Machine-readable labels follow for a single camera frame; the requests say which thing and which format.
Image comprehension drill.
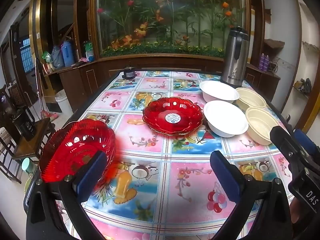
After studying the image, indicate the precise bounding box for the white bowl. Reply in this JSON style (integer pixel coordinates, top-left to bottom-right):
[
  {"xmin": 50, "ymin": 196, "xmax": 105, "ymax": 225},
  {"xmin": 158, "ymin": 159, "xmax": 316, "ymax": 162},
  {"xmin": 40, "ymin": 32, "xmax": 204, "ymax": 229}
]
[
  {"xmin": 203, "ymin": 100, "xmax": 250, "ymax": 138},
  {"xmin": 199, "ymin": 80, "xmax": 240, "ymax": 103}
]

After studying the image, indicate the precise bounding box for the blue barred window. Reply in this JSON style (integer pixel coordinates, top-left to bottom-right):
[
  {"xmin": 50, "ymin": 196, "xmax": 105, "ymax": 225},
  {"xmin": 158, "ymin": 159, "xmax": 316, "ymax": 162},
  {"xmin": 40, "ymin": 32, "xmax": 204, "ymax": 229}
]
[{"xmin": 19, "ymin": 36, "xmax": 34, "ymax": 73}]

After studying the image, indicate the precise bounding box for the mop with pink head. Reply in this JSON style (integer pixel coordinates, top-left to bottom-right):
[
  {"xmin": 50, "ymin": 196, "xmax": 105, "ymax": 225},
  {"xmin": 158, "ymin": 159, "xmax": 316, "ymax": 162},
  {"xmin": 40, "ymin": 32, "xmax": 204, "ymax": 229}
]
[{"xmin": 35, "ymin": 57, "xmax": 58, "ymax": 120}]

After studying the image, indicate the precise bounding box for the white plastic bucket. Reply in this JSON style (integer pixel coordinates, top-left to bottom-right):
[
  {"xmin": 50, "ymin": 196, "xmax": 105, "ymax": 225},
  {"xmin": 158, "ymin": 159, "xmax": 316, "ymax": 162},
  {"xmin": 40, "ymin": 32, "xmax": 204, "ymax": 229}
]
[{"xmin": 54, "ymin": 89, "xmax": 73, "ymax": 115}]

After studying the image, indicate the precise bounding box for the cream ribbed plastic bowl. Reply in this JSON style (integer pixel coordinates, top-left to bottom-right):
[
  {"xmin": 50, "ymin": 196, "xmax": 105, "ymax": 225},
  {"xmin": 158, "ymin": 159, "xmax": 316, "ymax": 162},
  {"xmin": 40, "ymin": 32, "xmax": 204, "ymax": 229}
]
[
  {"xmin": 235, "ymin": 87, "xmax": 267, "ymax": 112},
  {"xmin": 245, "ymin": 107, "xmax": 281, "ymax": 146}
]

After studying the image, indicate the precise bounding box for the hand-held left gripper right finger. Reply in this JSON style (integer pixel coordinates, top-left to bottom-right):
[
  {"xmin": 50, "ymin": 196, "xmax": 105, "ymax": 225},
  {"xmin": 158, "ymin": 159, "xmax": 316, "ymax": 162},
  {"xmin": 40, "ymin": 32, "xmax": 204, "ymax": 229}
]
[{"xmin": 210, "ymin": 151, "xmax": 292, "ymax": 240}]

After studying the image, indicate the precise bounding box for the teal lidded cup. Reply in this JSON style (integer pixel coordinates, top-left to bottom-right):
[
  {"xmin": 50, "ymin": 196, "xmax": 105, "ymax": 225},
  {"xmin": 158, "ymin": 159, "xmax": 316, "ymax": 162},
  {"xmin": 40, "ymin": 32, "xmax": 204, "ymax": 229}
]
[{"xmin": 21, "ymin": 158, "xmax": 38, "ymax": 175}]

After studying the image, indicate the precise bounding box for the red scalloped glass plate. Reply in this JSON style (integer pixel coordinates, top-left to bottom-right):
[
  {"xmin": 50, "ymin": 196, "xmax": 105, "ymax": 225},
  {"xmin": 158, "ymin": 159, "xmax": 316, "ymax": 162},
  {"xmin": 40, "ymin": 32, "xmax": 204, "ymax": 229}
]
[{"xmin": 39, "ymin": 119, "xmax": 117, "ymax": 183}]

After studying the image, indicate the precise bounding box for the stainless steel thermos jug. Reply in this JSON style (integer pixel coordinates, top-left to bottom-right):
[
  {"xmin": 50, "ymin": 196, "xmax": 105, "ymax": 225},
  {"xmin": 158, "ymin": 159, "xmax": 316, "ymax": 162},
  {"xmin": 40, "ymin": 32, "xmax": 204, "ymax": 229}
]
[{"xmin": 220, "ymin": 27, "xmax": 250, "ymax": 88}]

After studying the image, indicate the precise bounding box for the person's right hand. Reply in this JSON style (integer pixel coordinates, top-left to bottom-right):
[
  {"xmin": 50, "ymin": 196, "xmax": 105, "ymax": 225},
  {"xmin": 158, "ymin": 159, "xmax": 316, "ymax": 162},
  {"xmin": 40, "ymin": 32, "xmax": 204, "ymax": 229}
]
[{"xmin": 290, "ymin": 199, "xmax": 304, "ymax": 225}]

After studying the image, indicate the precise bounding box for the dark wooden chair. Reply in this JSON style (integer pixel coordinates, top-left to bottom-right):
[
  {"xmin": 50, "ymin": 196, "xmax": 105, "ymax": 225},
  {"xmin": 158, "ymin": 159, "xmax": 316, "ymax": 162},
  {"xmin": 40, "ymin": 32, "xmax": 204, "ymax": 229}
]
[{"xmin": 0, "ymin": 85, "xmax": 28, "ymax": 183}]

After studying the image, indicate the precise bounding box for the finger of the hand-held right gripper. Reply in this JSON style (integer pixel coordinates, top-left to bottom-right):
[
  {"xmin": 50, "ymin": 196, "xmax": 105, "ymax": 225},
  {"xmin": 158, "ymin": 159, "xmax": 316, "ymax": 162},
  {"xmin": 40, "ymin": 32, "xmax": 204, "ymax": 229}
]
[
  {"xmin": 270, "ymin": 126, "xmax": 312, "ymax": 178},
  {"xmin": 294, "ymin": 129, "xmax": 320, "ymax": 160}
]

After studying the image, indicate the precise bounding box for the pink cloth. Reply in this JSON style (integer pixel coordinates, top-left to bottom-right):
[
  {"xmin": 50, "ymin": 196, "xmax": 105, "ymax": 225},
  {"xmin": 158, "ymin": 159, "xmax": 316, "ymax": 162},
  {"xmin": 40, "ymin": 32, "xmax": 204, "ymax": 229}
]
[{"xmin": 72, "ymin": 57, "xmax": 89, "ymax": 67}]

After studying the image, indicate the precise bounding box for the small black jar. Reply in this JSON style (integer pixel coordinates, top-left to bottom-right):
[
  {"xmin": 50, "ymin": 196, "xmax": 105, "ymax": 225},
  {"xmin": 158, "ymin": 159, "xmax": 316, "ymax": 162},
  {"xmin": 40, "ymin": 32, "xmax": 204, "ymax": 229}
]
[{"xmin": 122, "ymin": 67, "xmax": 136, "ymax": 80}]

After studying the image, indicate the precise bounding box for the black box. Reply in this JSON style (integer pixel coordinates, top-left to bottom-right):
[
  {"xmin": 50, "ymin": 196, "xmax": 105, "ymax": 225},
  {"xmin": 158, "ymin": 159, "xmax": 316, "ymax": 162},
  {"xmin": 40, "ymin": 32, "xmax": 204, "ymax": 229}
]
[{"xmin": 14, "ymin": 112, "xmax": 35, "ymax": 142}]

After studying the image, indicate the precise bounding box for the blue thermos flask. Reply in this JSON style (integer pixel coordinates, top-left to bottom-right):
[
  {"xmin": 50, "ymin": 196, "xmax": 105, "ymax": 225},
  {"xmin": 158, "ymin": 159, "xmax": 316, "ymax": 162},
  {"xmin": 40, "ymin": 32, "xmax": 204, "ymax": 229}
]
[{"xmin": 61, "ymin": 41, "xmax": 75, "ymax": 67}]

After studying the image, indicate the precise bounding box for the green basin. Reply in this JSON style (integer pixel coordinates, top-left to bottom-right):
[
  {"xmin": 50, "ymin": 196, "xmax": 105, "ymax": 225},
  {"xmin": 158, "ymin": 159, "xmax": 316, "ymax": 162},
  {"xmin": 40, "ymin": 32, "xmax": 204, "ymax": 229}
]
[{"xmin": 24, "ymin": 177, "xmax": 33, "ymax": 195}]

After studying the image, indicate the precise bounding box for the pair of dark shoes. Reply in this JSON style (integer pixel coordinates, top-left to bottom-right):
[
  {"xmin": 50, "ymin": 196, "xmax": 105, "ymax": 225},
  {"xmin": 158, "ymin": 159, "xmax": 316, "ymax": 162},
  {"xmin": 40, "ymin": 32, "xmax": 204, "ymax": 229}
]
[{"xmin": 294, "ymin": 78, "xmax": 312, "ymax": 95}]

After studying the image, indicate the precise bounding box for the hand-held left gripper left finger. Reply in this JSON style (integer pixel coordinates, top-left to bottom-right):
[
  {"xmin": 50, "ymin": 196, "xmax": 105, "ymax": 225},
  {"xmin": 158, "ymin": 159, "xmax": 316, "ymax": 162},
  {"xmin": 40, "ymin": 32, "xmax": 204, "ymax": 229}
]
[{"xmin": 24, "ymin": 151, "xmax": 108, "ymax": 240}]

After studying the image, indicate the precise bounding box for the dark wooden cabinet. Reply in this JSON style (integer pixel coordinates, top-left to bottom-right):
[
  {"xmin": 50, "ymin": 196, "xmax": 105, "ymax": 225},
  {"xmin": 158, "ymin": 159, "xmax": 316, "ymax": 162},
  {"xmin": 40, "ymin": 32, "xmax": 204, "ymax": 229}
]
[{"xmin": 44, "ymin": 55, "xmax": 280, "ymax": 110}]

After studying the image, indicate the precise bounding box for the green printed bottle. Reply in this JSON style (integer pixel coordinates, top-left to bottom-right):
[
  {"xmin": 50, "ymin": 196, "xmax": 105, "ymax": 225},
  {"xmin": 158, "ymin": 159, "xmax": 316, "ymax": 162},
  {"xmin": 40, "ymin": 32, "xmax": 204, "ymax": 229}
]
[{"xmin": 84, "ymin": 41, "xmax": 95, "ymax": 62}]

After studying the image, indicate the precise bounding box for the small wooden side table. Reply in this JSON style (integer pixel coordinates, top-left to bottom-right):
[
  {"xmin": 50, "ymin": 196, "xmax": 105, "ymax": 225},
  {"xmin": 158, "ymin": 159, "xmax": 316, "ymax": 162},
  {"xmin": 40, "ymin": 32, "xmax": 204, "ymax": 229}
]
[{"xmin": 12, "ymin": 117, "xmax": 57, "ymax": 160}]

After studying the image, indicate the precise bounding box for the colourful printed tablecloth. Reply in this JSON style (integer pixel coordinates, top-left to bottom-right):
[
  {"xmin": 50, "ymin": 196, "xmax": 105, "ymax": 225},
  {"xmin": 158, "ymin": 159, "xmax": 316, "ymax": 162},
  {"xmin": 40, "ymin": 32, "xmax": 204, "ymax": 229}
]
[{"xmin": 54, "ymin": 70, "xmax": 298, "ymax": 240}]

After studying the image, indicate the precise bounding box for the grey-blue thermos flask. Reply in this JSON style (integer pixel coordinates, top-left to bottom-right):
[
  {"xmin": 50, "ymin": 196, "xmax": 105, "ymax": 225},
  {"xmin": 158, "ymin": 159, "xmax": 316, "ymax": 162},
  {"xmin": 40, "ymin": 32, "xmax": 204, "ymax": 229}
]
[{"xmin": 51, "ymin": 45, "xmax": 65, "ymax": 70}]

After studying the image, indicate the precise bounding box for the red scalloped plate with sticker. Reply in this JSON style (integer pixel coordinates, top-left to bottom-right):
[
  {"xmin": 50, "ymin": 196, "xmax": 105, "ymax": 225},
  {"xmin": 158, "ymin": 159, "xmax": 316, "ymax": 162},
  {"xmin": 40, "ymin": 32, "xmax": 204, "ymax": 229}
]
[{"xmin": 142, "ymin": 96, "xmax": 204, "ymax": 137}]

